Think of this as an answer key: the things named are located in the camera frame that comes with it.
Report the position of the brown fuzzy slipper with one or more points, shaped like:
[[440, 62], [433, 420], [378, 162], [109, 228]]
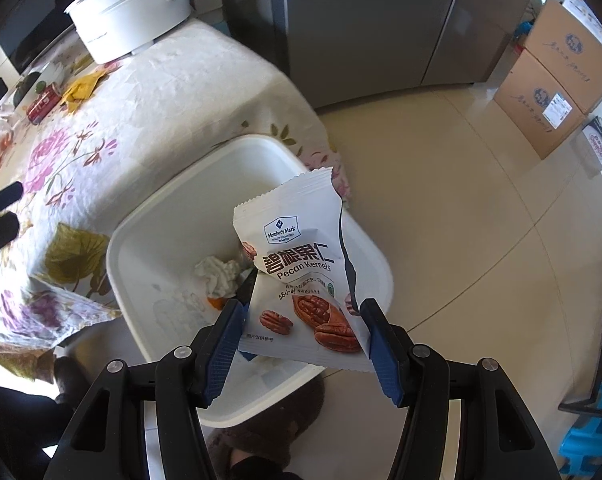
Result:
[[266, 430], [68, 377]]

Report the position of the green fruit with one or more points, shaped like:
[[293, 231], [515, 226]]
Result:
[[42, 87]]

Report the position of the dark green squash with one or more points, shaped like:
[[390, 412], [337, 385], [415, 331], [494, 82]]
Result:
[[28, 82]]

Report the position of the white bowl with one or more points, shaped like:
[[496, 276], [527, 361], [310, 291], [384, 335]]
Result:
[[23, 99]]

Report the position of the white paper bag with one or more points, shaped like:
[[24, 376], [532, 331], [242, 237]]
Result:
[[601, 145]]

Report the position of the white electric pot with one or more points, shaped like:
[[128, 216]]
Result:
[[131, 15]]

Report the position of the plain cardboard box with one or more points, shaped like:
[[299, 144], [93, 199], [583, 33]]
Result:
[[566, 35]]

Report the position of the yellow wrapper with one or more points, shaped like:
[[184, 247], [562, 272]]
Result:
[[83, 90]]

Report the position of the red soda can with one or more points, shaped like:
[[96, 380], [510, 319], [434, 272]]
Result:
[[43, 105]]

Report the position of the white plastic bin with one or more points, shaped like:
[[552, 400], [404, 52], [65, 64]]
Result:
[[181, 200]]

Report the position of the black microwave oven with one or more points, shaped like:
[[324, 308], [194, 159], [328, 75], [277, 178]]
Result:
[[31, 20]]

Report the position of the blue plastic stool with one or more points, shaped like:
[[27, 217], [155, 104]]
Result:
[[591, 440]]

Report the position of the grey refrigerator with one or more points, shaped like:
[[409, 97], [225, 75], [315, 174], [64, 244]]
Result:
[[356, 25]]

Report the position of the floral tablecloth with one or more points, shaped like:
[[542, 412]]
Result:
[[156, 110]]

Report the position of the orange peel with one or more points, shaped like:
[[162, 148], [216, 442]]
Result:
[[216, 303]]

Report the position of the white tissue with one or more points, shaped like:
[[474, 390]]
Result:
[[221, 275]]

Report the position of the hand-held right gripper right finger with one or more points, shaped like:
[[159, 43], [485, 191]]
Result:
[[383, 355]]

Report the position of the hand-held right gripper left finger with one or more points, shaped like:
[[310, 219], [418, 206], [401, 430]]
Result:
[[226, 350]]

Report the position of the white nut snack packet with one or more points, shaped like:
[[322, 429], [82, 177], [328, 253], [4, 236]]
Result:
[[301, 240]]

